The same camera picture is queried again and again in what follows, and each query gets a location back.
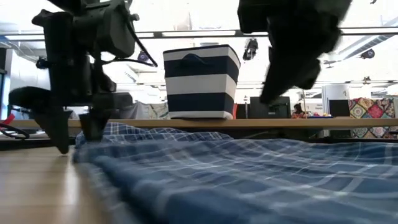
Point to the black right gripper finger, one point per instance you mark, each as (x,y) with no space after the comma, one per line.
(311,74)
(280,81)

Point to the black computer monitor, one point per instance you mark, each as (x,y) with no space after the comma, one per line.
(339,108)

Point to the blue plaid pajama pants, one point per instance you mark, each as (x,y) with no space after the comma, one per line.
(217,174)

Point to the grey covered furniture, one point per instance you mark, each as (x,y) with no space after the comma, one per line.
(146,110)

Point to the navy white striped laundry bin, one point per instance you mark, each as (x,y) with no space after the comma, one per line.
(202,84)

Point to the black equipment case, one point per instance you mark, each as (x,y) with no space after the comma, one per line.
(280,109)

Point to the colourful patchwork quilt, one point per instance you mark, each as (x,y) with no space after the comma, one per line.
(373,109)

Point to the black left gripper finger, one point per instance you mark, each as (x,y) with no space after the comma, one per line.
(94,121)
(53,124)

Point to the grey ceiling duct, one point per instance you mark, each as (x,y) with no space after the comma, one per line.
(367,46)

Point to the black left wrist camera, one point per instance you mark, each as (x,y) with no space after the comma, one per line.
(118,31)

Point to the person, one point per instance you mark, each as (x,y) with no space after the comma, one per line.
(298,111)

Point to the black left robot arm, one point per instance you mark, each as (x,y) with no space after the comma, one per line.
(77,3)

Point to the black ceiling spotlight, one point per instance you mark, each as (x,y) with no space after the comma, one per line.
(250,49)
(38,63)
(143,56)
(368,53)

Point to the black ceiling light rail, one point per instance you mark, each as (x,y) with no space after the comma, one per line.
(202,33)

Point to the red tool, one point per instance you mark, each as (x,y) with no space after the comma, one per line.
(8,119)

